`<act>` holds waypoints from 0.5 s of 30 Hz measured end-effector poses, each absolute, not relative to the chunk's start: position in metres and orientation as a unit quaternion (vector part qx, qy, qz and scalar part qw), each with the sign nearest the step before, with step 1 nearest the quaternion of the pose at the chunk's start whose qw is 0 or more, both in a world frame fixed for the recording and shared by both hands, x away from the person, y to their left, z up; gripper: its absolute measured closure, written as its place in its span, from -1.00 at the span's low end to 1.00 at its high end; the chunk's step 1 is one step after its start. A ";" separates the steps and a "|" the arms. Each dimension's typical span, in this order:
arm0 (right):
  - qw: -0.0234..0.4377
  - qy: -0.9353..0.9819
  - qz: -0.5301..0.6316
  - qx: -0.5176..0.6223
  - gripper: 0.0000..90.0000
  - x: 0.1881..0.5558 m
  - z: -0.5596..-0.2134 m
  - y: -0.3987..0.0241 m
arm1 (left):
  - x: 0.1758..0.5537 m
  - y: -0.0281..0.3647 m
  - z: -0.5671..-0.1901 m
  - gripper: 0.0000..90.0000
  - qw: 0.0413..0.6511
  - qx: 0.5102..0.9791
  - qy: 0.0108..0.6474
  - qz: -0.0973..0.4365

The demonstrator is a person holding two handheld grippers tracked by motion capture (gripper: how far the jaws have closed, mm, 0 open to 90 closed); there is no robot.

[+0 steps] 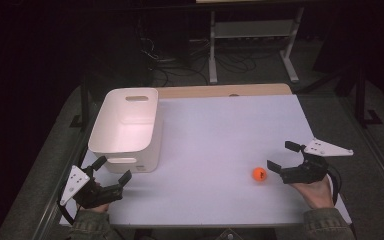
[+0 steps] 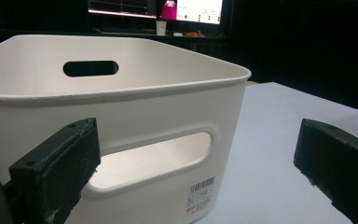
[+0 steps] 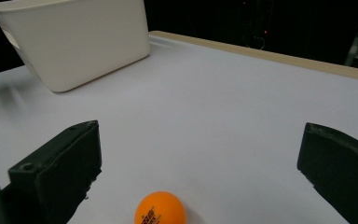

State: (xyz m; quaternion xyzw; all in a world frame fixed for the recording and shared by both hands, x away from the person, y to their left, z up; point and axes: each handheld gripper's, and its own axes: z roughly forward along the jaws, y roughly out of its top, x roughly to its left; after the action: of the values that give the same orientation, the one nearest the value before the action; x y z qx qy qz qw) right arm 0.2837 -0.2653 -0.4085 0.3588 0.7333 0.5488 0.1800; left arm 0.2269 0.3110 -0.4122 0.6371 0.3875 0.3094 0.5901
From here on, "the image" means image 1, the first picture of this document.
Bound metal bracket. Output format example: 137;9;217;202
213;228;245;240

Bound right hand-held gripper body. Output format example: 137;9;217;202
279;138;355;185

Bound black floor cables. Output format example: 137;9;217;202
139;35;258;88

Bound white metal stand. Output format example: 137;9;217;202
195;0;307;85

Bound white plastic bin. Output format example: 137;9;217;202
87;87;164;174

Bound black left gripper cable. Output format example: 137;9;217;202
56;191;78;226

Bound wooden table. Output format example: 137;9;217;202
155;83;293;100

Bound person's right hand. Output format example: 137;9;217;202
289;173;335;210

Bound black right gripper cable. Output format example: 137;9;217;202
326;165;343;206

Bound black frame post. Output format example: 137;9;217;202
69;74;92;130
353;64;384;128

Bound person's left hand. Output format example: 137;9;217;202
76;178;110;214

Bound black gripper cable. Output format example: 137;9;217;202
326;165;343;206
56;191;78;226

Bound orange ball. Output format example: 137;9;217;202
252;166;268;183

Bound white table mat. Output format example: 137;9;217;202
59;94;353;228

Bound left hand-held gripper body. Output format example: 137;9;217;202
59;164;125;210

